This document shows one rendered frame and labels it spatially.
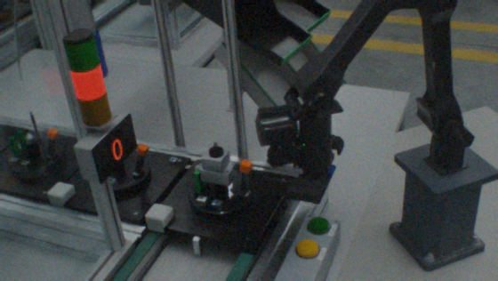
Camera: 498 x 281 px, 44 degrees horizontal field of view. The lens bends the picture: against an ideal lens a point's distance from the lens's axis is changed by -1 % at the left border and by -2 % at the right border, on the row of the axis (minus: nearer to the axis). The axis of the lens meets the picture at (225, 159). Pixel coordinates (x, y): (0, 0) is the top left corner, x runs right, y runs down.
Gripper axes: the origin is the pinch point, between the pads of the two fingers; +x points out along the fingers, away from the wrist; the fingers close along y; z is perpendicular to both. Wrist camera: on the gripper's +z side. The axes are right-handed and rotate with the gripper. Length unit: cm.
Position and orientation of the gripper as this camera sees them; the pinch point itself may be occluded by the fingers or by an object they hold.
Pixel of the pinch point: (317, 188)
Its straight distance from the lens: 119.8
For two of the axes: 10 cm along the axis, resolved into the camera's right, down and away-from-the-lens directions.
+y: -3.8, 5.6, -7.4
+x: 1.0, 8.2, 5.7
